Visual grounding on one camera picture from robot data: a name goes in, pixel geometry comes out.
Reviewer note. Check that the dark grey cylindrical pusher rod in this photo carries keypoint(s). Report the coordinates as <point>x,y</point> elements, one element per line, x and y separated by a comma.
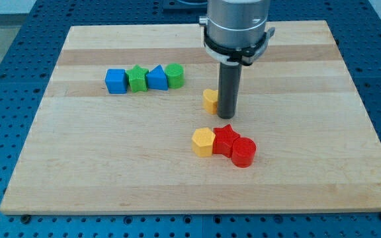
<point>228,87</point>

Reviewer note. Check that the yellow heart block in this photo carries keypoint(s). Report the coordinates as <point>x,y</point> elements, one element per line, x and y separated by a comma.
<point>210,100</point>

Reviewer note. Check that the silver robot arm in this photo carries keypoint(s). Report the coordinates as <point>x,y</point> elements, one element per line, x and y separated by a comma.
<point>235,35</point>

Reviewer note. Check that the blue triangle block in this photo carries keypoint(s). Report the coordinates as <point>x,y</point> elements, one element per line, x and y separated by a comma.
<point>157,79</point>

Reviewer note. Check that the green cylinder block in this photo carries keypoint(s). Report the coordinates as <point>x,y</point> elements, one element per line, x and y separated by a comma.
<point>175,75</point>

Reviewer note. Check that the red star block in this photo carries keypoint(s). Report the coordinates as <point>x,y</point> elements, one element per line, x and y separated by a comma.
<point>223,142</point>

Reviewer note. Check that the yellow hexagon block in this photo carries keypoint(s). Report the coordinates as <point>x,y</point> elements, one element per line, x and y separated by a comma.
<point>203,141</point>

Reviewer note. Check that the red cylinder block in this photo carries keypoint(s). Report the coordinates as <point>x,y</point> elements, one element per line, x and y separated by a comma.
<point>243,152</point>

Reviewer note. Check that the green star block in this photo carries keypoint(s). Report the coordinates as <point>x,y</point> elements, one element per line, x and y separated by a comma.
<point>137,78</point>

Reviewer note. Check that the blue cube block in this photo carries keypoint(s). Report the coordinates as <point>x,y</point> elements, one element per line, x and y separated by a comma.
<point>116,81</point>

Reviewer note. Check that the light wooden board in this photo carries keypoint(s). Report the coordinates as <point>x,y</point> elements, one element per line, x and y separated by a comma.
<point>89,152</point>

